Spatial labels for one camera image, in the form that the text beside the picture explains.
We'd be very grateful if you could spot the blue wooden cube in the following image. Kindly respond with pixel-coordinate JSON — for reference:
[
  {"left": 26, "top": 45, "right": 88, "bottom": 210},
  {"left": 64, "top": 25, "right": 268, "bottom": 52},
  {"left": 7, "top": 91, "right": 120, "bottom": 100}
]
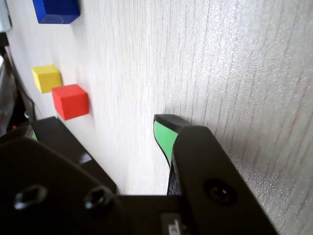
[{"left": 32, "top": 0, "right": 81, "bottom": 25}]

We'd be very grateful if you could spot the yellow wooden cube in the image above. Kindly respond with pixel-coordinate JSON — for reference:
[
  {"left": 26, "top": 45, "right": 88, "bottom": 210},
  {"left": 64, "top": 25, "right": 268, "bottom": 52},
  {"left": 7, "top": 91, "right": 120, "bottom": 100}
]
[{"left": 31, "top": 65, "right": 62, "bottom": 94}]

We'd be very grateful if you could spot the red wooden cube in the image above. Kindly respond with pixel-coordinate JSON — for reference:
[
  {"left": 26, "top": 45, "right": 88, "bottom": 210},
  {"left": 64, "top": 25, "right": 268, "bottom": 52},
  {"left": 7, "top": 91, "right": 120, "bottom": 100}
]
[{"left": 51, "top": 84, "right": 89, "bottom": 121}]

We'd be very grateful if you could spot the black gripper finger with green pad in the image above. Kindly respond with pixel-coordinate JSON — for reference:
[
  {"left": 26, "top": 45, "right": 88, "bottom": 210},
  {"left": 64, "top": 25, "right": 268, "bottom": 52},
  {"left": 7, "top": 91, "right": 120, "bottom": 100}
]
[
  {"left": 0, "top": 125, "right": 124, "bottom": 235},
  {"left": 153, "top": 114, "right": 280, "bottom": 235}
]

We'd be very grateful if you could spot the black open box tray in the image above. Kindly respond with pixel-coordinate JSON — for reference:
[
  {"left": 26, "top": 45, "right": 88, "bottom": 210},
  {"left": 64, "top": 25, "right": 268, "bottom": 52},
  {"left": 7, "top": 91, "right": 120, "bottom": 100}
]
[{"left": 0, "top": 31, "right": 36, "bottom": 135}]

